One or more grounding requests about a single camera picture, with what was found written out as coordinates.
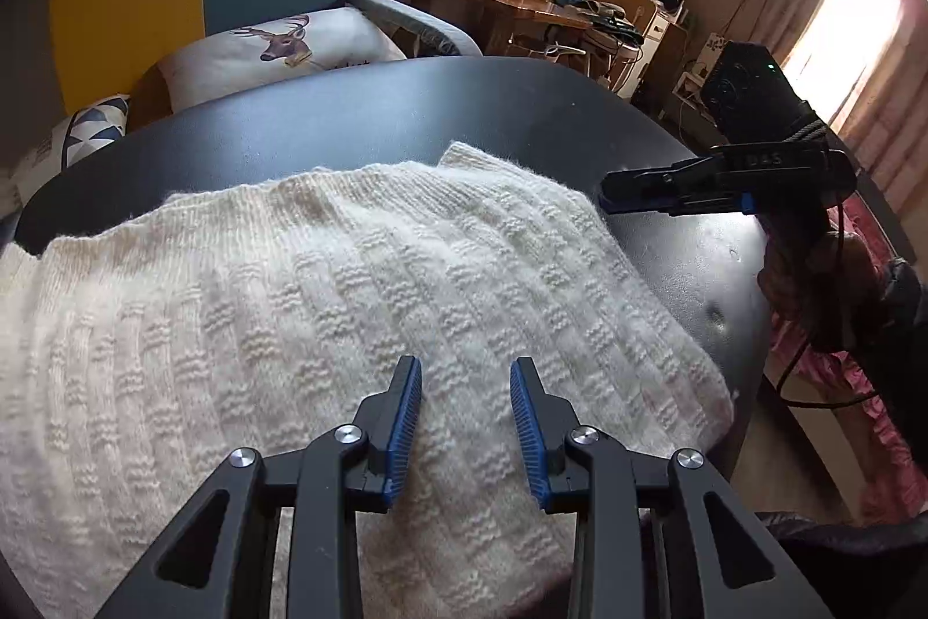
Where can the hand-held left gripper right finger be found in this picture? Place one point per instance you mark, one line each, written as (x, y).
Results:
(526, 438)

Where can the wooden desk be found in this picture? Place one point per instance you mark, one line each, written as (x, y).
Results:
(522, 13)

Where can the deer print cushion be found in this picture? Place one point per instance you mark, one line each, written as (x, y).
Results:
(217, 64)

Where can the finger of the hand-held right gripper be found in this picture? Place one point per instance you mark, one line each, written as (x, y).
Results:
(667, 187)

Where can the person's dark jacket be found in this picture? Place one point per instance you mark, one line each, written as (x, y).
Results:
(855, 568)

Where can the cream knit sweater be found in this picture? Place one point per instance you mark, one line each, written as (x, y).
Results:
(290, 300)

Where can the person's right hand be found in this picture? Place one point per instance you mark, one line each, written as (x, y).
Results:
(812, 285)

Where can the geometric print cushion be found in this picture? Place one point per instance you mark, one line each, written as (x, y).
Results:
(87, 126)

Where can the sunlit curtained window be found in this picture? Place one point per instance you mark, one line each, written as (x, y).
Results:
(848, 31)

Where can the white cabinet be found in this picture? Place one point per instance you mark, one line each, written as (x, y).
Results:
(663, 53)

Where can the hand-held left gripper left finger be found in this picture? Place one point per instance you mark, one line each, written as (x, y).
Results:
(406, 438)

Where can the pink cloth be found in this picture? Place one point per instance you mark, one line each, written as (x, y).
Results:
(892, 445)

